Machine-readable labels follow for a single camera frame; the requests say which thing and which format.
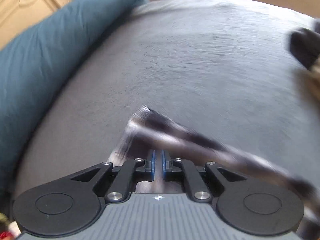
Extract cream carved headboard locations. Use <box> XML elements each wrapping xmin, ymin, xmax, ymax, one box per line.
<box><xmin>1</xmin><ymin>0</ymin><xmax>71</xmax><ymax>48</ymax></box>

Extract beige trousers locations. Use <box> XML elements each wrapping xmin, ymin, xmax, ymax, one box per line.
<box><xmin>301</xmin><ymin>58</ymin><xmax>320</xmax><ymax>101</ymax></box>

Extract dark plaid shirt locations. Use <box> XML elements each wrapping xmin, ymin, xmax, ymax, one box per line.
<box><xmin>108</xmin><ymin>105</ymin><xmax>319</xmax><ymax>222</ymax></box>

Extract blue pillow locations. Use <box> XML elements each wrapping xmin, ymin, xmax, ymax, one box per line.
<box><xmin>1</xmin><ymin>0</ymin><xmax>145</xmax><ymax>194</ymax></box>

